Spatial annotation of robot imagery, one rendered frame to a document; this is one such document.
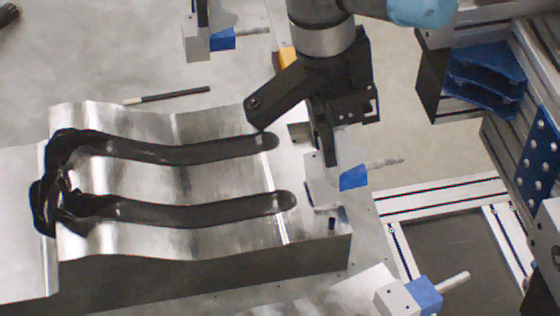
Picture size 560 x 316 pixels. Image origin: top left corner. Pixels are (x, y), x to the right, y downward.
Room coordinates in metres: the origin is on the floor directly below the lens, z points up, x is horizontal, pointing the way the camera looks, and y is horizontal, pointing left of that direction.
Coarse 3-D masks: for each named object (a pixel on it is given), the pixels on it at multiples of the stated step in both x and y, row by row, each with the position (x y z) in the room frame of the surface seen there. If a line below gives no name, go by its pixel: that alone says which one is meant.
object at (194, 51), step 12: (192, 24) 1.03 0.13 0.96; (192, 36) 1.00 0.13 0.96; (216, 36) 1.02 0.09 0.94; (228, 36) 1.02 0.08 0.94; (192, 48) 1.00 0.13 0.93; (204, 48) 1.01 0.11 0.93; (216, 48) 1.01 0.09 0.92; (228, 48) 1.02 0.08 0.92; (192, 60) 1.00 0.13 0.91; (204, 60) 1.01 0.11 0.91
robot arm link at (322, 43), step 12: (348, 24) 0.79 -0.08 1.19; (300, 36) 0.78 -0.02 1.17; (312, 36) 0.77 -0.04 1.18; (324, 36) 0.77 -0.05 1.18; (336, 36) 0.77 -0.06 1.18; (348, 36) 0.78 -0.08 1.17; (300, 48) 0.78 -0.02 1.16; (312, 48) 0.77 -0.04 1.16; (324, 48) 0.77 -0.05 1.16; (336, 48) 0.77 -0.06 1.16
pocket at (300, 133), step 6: (288, 126) 0.90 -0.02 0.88; (294, 126) 0.90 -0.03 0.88; (300, 126) 0.90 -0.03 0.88; (306, 126) 0.91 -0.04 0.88; (294, 132) 0.90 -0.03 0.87; (300, 132) 0.90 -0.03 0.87; (306, 132) 0.91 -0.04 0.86; (294, 138) 0.89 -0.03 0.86; (300, 138) 0.90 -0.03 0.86; (306, 138) 0.90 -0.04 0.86; (312, 138) 0.90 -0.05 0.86; (294, 144) 0.88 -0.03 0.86; (300, 144) 0.88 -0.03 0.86; (306, 144) 0.88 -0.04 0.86; (312, 144) 0.88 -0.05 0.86; (294, 150) 0.87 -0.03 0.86
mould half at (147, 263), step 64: (128, 128) 0.86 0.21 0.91; (192, 128) 0.89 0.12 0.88; (0, 192) 0.78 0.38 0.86; (128, 192) 0.74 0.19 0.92; (192, 192) 0.77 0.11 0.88; (256, 192) 0.77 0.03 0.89; (0, 256) 0.68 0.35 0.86; (64, 256) 0.63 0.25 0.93; (128, 256) 0.64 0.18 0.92; (192, 256) 0.67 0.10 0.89; (256, 256) 0.68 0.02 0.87; (320, 256) 0.70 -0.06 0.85
